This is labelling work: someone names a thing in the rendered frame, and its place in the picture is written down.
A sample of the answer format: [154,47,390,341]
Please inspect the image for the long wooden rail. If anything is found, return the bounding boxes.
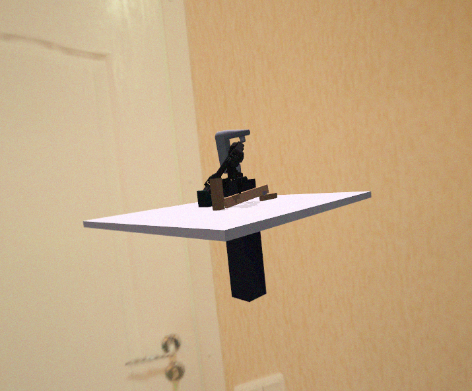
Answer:
[224,184,269,208]

